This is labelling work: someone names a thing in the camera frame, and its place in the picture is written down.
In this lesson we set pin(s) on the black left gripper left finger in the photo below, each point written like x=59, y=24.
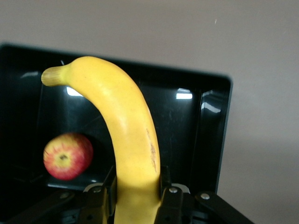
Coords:
x=95, y=198

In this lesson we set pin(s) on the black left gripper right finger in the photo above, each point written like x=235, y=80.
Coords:
x=170, y=203

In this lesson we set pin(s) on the red yellow apple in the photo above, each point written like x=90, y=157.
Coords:
x=67, y=156

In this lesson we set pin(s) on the yellow banana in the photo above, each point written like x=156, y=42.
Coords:
x=126, y=130

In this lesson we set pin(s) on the black plastic box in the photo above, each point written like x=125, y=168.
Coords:
x=187, y=128

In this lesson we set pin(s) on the brown table mat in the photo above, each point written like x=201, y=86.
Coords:
x=257, y=116

